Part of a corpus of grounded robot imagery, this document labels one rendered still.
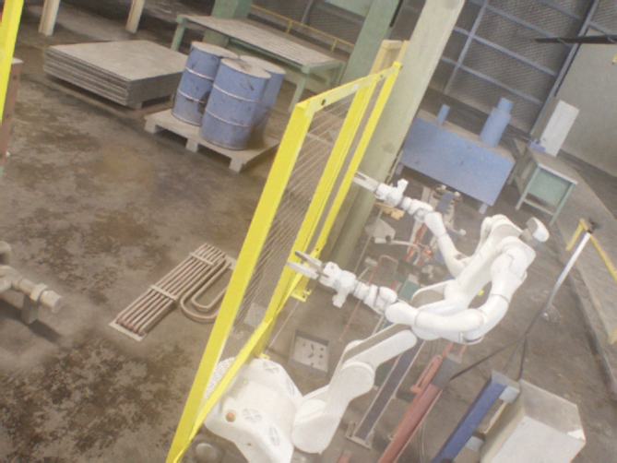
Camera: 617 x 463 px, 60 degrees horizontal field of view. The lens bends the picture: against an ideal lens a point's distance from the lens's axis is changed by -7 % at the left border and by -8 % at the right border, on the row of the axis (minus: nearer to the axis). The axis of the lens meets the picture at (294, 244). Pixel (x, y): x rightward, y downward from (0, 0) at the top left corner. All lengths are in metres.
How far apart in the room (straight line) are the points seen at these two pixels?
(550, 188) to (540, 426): 8.08
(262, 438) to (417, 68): 2.67
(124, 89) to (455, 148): 4.67
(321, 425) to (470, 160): 6.45
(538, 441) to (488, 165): 6.48
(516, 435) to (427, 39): 2.66
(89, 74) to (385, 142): 4.17
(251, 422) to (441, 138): 6.58
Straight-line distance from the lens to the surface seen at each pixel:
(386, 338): 2.50
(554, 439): 2.58
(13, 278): 3.30
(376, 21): 12.11
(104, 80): 7.16
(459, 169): 8.68
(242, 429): 2.62
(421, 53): 4.11
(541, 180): 10.31
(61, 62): 7.50
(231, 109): 6.26
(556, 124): 12.30
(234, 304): 1.87
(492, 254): 2.30
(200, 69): 6.69
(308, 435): 2.76
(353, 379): 2.54
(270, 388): 2.93
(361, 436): 3.37
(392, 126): 4.16
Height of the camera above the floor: 2.13
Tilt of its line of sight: 25 degrees down
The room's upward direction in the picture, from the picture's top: 22 degrees clockwise
